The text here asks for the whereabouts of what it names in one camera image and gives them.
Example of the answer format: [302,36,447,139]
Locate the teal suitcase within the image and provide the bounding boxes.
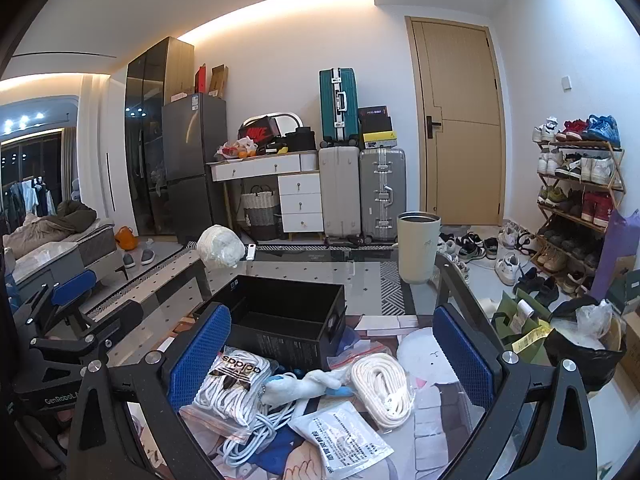
[319,67,360,148]

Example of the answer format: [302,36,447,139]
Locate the beige suitcase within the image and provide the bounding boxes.
[318,146,362,241]

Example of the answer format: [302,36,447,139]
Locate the bag of snacks and oranges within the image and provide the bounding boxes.
[215,140,258,161]

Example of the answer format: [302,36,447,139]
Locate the bag of white rope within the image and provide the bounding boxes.
[327,350,418,433]

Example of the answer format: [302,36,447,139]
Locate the white and blue plush toy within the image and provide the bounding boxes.
[260,367,358,406]

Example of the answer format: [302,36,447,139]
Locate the packet of plastic forks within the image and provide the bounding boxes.
[179,346,273,436]

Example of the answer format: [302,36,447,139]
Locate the scattered shoes group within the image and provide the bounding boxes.
[437,220,561,308]

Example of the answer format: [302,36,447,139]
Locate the white green printed packet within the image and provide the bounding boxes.
[287,402,401,480]

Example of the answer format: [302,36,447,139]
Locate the wooden shoe rack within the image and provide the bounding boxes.
[532,140,626,286]

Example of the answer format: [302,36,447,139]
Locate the black trash bag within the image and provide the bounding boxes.
[542,295,628,393]

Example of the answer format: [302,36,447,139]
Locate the silver suitcase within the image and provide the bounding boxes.
[359,147,407,243]

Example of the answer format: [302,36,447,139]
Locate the geometric patterned rug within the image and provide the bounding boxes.
[250,242,406,317]

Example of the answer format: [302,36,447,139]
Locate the black storage box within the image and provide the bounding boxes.
[192,275,348,373]

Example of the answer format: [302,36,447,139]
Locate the dark glass cabinet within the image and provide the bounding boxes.
[124,36,196,238]

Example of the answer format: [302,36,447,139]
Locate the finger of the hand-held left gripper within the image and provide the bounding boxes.
[12,270,97,346]
[30,300,145,368]

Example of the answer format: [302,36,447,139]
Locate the wooden door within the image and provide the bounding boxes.
[405,16,507,226]

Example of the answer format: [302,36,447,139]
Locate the yellow and black carton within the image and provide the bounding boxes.
[362,131,398,150]

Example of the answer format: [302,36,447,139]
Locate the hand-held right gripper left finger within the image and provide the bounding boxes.
[67,304,233,480]

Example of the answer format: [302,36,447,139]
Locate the grey refrigerator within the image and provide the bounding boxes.
[161,92,228,243]

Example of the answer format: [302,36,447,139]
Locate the woven laundry basket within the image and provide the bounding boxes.
[241,186,281,241]

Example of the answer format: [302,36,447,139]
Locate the printed desk mat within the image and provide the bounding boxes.
[125,310,496,480]

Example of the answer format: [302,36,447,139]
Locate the white desk with drawers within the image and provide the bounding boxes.
[207,151,326,233]

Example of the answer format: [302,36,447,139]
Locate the hanging clothes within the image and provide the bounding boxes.
[0,175,58,236]

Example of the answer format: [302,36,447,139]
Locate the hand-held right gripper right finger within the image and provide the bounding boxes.
[432,305,608,480]

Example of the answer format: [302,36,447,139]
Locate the brown cardboard carton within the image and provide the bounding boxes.
[209,65,230,98]

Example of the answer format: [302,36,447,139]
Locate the pile of clothes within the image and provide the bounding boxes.
[5,200,98,261]

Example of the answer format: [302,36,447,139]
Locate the crumpled white plastic bag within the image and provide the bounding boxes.
[196,225,246,268]

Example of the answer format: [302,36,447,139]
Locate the bed mattress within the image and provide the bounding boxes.
[0,220,118,291]

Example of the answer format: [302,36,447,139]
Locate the red shoe box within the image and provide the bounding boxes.
[237,116,281,148]

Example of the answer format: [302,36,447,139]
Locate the purple bag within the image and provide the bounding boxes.
[590,210,640,301]

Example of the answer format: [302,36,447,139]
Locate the white cable bundle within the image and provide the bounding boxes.
[220,400,311,468]

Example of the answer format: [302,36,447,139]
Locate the white oval mirror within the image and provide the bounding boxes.
[260,110,303,136]

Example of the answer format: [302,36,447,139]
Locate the green paper bag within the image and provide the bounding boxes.
[492,292,553,366]

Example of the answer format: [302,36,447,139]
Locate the cardboard box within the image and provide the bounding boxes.
[607,255,640,361]

